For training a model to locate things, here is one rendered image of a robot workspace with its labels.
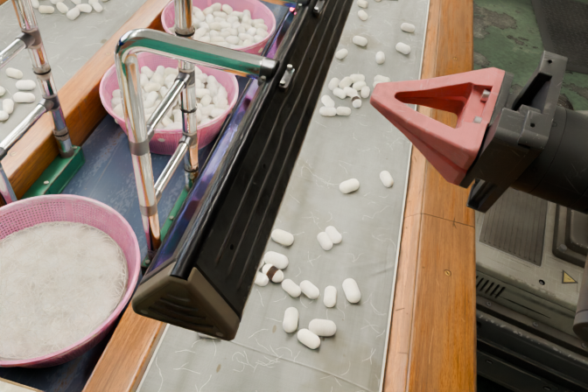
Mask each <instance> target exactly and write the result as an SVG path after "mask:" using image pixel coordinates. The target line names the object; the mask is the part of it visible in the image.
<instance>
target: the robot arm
mask: <svg viewBox="0 0 588 392"><path fill-rule="evenodd" d="M567 61H568V58H567V57H564V56H561V55H558V54H554V53H552V52H546V51H543V52H542V55H541V58H540V61H539V65H538V67H537V68H536V70H535V71H534V72H533V73H532V75H531V76H530V78H529V79H528V81H527V83H526V84H525V86H524V87H523V89H522V90H521V92H520V93H519V94H518V95H517V94H512V93H509V90H510V88H511V84H512V81H513V78H514V74H513V73H510V72H506V71H504V70H501V69H498V68H495V67H490V68H485V69H480V70H475V71H470V72H465V73H456V74H451V75H446V76H441V77H436V78H431V79H424V80H403V81H391V82H380V83H377V84H376V85H375V87H374V91H373V93H372V94H371V96H370V101H369V102H370V104H371V105H372V106H373V107H374V108H375V109H377V110H378V111H379V112H380V113H381V114H382V115H383V116H384V117H385V118H386V119H388V120H389V121H390V122H391V123H392V124H393V125H394V126H395V127H396V128H398V129H399V130H400V131H401V132H402V133H403V134H404V135H405V136H406V137H407V138H408V139H409V140H410V141H411V142H412V143H413V144H414V146H415V147H416V148H417V149H418V150H419V151H420V152H421V153H422V154H423V156H424V157H425V158H426V159H427V160H428V161H429V162H430V163H431V164H432V165H433V167H434V168H435V169H436V170H437V171H438V172H439V173H440V174H441V175H442V177H443V178H444V179H445V180H446V181H447V182H449V183H452V184H454V185H456V186H461V187H463V188H465V189H467V188H468V187H469V185H470V184H471V183H472V182H473V181H474V179H475V178H477V179H480V182H479V183H478V184H473V185H472V187H471V191H470V193H469V196H468V199H467V202H466V206H467V207H470V208H471V209H474V210H477V211H479V212H482V213H484V214H485V213H486V212H487V211H488V209H489V208H490V207H491V206H492V205H493V204H494V203H495V202H496V201H497V199H498V198H499V197H500V196H501V195H502V194H503V193H504V192H505V191H506V190H507V189H508V188H509V187H511V188H513V189H515V190H517V191H522V192H525V193H528V194H531V195H534V196H536V197H538V198H541V199H544V200H548V201H550V202H553V203H556V204H558V205H561V206H563V207H568V208H570V209H573V210H575V211H578V212H580V213H583V214H587V215H588V115H585V114H582V113H579V112H577V111H574V110H571V109H567V108H563V107H560V106H557V101H558V97H559V94H560V90H561V86H562V83H563V79H564V73H565V68H566V65H567ZM404 103H408V104H416V105H421V106H425V107H429V108H433V109H440V110H443V111H447V112H452V113H454V114H456V116H457V117H458V120H457V125H456V128H455V129H454V128H451V127H449V126H447V125H445V124H443V123H441V122H438V121H436V120H434V119H432V118H430V117H428V116H426V115H423V114H421V113H419V112H417V111H415V110H414V109H412V108H410V107H408V106H407V105H405V104H404ZM573 332H574V333H575V334H576V335H577V336H578V337H579V338H581V339H582V340H584V341H586V342H588V253H587V257H586V262H585V266H584V274H583V279H582V283H581V288H580V293H579V298H578V302H577V310H576V315H575V319H574V324H573Z"/></svg>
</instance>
